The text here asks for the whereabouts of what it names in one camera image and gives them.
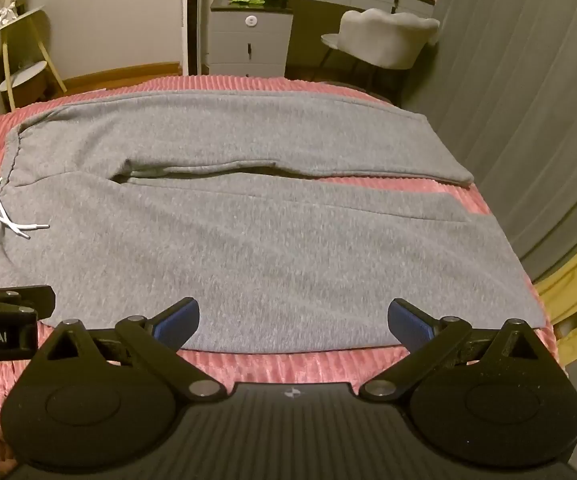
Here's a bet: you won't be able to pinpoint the white tower appliance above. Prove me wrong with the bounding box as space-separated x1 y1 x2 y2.
182 0 203 75

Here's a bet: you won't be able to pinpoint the grey curtain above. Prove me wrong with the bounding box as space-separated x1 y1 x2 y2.
431 0 577 283

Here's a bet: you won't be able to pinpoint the yellow furniture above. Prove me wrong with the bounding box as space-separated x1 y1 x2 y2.
533 237 577 363

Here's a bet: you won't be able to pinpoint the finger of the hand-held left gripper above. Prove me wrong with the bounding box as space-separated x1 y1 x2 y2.
0 285 57 322

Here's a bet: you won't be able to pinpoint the white round side table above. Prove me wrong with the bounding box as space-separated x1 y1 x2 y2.
0 6 68 112

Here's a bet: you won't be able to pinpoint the grey pants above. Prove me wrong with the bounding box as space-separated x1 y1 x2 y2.
0 92 550 357

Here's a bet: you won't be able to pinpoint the grey nightstand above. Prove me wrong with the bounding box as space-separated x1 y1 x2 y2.
207 0 295 77

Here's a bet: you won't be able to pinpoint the pink ribbed blanket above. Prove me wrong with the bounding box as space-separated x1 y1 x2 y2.
0 74 561 461

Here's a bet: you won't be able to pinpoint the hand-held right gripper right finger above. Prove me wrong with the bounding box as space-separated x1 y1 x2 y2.
358 297 545 403

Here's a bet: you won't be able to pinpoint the light grey upholstered chair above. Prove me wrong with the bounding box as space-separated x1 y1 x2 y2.
321 9 441 101

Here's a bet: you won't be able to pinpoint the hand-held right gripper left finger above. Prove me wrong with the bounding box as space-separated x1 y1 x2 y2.
36 297 224 404

